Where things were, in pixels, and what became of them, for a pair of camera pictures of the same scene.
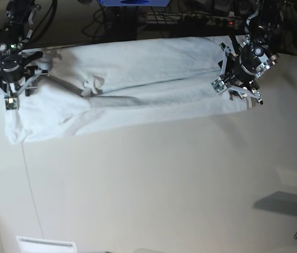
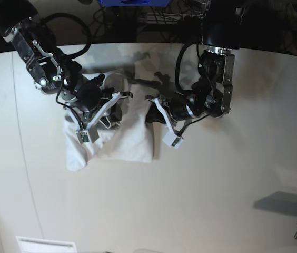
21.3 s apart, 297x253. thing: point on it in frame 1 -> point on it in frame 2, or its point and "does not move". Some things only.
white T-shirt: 88,87 -> 129,138
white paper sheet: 34,245 does not move
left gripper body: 10,66 -> 87,96
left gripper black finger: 31,87 -> 116,113
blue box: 134,2 does not move
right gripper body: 249,62 -> 181,107
